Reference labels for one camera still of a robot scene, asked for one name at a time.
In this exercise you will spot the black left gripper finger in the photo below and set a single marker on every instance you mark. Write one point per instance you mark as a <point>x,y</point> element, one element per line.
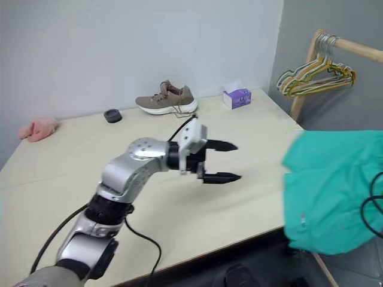
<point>223,178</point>
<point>223,145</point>

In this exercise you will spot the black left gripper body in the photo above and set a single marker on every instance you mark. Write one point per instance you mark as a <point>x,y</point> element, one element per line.
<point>196,161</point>

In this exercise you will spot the teal green garment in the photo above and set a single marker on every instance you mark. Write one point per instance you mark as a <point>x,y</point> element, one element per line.
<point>329,179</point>

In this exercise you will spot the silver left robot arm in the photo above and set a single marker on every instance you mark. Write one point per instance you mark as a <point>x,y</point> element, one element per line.
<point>134,173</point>

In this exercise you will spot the purple white tissue box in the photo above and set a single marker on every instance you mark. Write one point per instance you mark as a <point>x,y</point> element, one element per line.
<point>239,98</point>

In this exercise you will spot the taupe sneaker with white sole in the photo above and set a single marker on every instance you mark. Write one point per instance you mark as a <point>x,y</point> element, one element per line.
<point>167,101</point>

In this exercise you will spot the dark grey round cup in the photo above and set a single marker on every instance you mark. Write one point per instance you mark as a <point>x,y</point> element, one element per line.
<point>113,116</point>

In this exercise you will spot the dark rounded shape under table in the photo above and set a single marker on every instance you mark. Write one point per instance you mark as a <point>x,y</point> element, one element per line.
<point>239,276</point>

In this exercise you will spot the bunch of clothes hangers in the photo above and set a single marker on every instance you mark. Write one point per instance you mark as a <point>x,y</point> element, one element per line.
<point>324,42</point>

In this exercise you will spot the pink fluffy cloth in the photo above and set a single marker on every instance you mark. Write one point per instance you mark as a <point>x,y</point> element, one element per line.
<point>39,127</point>

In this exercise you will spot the wooden clothes rack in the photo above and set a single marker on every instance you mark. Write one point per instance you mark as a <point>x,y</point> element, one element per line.
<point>359,48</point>

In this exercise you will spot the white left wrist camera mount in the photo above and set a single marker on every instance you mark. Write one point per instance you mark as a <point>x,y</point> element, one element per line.
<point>191,134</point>

